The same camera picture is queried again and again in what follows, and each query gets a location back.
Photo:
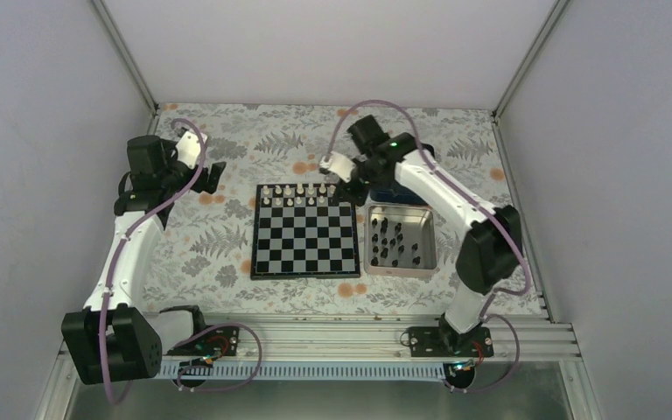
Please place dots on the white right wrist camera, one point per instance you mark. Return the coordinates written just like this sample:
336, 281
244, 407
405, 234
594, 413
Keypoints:
337, 164

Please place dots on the aluminium rail frame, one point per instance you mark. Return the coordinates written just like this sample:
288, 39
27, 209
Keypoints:
363, 338

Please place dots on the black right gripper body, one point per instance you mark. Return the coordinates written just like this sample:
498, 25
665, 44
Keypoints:
360, 195

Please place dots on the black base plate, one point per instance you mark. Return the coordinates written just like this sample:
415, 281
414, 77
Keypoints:
435, 342
210, 346

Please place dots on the white chess piece row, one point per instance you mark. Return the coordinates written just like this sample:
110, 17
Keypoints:
296, 195

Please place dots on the metal tin tray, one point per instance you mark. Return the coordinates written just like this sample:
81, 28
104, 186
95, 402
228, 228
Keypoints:
400, 241

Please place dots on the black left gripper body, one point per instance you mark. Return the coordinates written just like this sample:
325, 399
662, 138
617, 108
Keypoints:
201, 185

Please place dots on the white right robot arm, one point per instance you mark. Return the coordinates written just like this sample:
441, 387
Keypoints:
491, 236

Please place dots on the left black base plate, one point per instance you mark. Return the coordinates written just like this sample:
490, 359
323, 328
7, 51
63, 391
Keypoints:
210, 346

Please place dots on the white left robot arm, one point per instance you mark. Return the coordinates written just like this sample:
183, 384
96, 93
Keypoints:
110, 333

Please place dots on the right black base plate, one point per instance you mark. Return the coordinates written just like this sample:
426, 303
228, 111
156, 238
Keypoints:
435, 342

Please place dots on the dark blue tin lid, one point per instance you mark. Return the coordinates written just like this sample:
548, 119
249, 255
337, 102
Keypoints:
396, 194

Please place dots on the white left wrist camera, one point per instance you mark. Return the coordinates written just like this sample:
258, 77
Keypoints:
188, 149

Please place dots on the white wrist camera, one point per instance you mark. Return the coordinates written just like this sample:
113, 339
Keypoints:
337, 164
188, 149

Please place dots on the black white chessboard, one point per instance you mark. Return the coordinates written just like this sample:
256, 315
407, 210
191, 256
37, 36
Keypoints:
298, 242

